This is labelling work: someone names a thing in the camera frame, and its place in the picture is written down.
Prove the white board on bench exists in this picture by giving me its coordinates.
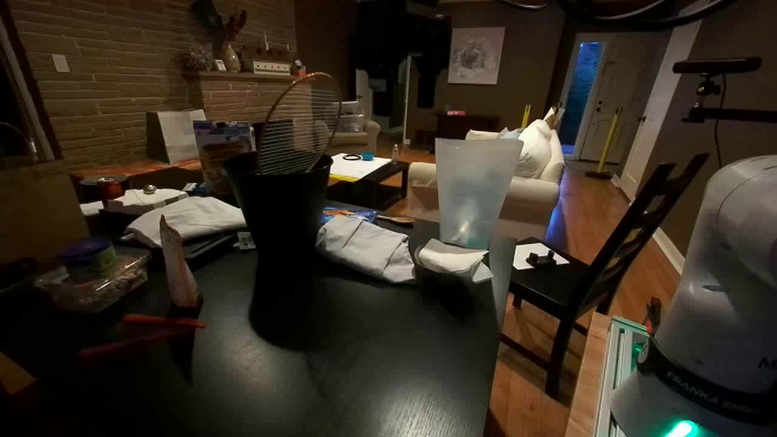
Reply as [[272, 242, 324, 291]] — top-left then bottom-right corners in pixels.
[[157, 109, 205, 162]]

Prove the tall black vase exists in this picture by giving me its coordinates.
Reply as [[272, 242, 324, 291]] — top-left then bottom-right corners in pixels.
[[225, 151, 333, 349]]

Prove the framed wall picture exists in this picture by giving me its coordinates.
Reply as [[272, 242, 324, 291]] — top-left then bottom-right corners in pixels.
[[449, 27, 504, 84]]

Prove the badminton racket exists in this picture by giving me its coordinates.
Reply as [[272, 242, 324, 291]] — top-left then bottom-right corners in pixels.
[[256, 70, 343, 172]]

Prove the black wooden chair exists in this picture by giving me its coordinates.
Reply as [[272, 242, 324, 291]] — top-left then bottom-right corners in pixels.
[[502, 154, 709, 398]]

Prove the dark coffee table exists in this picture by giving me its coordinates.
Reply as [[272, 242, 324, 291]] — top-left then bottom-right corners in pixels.
[[327, 154, 407, 209]]

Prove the red pen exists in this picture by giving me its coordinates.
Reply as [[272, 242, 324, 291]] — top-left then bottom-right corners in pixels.
[[123, 313, 205, 331]]

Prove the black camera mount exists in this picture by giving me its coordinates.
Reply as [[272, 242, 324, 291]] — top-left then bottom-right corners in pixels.
[[673, 55, 777, 124]]

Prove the white folded napkin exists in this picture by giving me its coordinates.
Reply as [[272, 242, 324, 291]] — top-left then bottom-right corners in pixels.
[[414, 237, 492, 283]]

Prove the white sofa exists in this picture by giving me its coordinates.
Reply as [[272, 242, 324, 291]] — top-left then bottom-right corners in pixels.
[[407, 107, 563, 235]]

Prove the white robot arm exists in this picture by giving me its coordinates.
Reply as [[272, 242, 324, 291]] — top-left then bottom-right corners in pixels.
[[611, 156, 777, 437]]

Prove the colourful picture box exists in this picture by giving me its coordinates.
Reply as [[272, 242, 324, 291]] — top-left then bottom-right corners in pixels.
[[194, 122, 255, 194]]

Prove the wall light switch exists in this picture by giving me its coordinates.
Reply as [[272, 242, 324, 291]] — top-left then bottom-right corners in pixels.
[[51, 53, 69, 73]]

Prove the white folded cloth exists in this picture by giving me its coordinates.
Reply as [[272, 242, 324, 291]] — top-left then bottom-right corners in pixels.
[[123, 197, 245, 247]]

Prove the frosted white plastic container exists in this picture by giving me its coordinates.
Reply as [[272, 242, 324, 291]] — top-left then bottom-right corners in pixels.
[[434, 138, 521, 247]]

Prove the crumpled white paper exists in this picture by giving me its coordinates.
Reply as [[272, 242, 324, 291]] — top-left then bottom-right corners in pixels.
[[318, 217, 414, 283]]

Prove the clear plastic food container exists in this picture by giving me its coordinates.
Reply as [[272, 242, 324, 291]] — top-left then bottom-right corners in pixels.
[[33, 237, 149, 313]]

